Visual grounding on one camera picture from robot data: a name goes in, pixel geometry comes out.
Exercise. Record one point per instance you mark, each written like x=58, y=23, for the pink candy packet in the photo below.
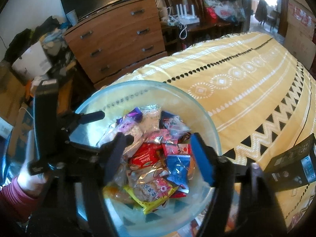
x=161, y=136

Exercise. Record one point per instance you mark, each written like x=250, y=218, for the white wifi router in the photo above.
x=184, y=17

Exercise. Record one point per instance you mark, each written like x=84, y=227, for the silver gold foil snack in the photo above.
x=146, y=175

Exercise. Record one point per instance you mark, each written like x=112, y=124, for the red snack packet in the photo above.
x=147, y=155

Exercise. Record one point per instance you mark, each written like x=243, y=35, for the wooden drawer chest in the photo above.
x=117, y=41

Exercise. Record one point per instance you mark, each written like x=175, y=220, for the glass bowl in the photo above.
x=117, y=100

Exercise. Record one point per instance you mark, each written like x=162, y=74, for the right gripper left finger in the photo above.
x=81, y=172

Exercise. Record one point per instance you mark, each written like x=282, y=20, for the yellow snack packet in bowl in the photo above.
x=152, y=194

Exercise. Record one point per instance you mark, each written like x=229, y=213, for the tall black product box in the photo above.
x=293, y=168

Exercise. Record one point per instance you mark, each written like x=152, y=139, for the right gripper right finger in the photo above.
x=258, y=214

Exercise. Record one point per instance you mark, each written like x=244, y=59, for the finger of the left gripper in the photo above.
x=91, y=117

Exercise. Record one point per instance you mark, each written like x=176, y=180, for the cardboard boxes stack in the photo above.
x=300, y=32

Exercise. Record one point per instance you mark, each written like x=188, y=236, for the purple snack packet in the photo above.
x=134, y=114

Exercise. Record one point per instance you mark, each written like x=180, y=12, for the person left hand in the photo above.
x=31, y=185

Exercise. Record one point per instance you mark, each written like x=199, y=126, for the red sleeve forearm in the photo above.
x=16, y=204

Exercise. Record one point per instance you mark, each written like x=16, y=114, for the clear bag grain snack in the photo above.
x=151, y=115

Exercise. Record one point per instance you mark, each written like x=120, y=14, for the navy blue snack packet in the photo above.
x=178, y=166

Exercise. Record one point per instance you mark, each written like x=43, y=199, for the rice cake clear bag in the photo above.
x=128, y=127

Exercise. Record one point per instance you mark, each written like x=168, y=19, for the yellow patterned bed blanket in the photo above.
x=259, y=96

